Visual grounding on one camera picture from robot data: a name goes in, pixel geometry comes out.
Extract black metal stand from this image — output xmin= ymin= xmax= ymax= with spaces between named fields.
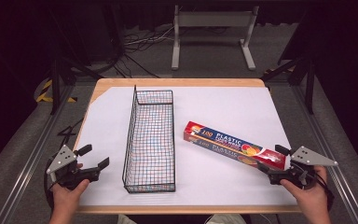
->
xmin=48 ymin=46 xmax=103 ymax=116
xmin=260 ymin=52 xmax=316 ymax=116

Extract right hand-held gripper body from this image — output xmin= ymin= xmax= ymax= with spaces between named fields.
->
xmin=268 ymin=145 xmax=339 ymax=190

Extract bundle of floor cables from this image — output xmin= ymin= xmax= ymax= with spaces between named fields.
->
xmin=113 ymin=24 xmax=231 ymax=78

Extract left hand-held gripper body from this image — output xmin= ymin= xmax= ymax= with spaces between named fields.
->
xmin=46 ymin=144 xmax=102 ymax=191

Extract white paper sheet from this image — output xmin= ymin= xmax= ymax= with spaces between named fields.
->
xmin=74 ymin=86 xmax=298 ymax=207

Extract person's left hand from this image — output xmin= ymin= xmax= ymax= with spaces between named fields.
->
xmin=49 ymin=162 xmax=91 ymax=217

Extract white metal stand frame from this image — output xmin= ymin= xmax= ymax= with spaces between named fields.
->
xmin=171 ymin=4 xmax=260 ymax=71

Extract person's right hand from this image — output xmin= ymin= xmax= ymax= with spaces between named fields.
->
xmin=279 ymin=165 xmax=330 ymax=217

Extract yellow black hazard tape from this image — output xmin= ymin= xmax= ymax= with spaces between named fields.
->
xmin=35 ymin=78 xmax=78 ymax=104

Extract black cable on floor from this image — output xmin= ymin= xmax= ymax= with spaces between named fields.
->
xmin=57 ymin=117 xmax=86 ymax=147

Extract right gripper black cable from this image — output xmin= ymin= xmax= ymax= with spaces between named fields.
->
xmin=310 ymin=169 xmax=336 ymax=213

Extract black wire basket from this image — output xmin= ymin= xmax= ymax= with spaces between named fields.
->
xmin=121 ymin=85 xmax=177 ymax=194

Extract red blue plastic wrap box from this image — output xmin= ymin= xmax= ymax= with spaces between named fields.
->
xmin=183 ymin=120 xmax=287 ymax=171

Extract aluminium floor rail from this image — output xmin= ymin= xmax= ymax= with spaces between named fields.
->
xmin=0 ymin=85 xmax=76 ymax=224
xmin=290 ymin=85 xmax=358 ymax=224

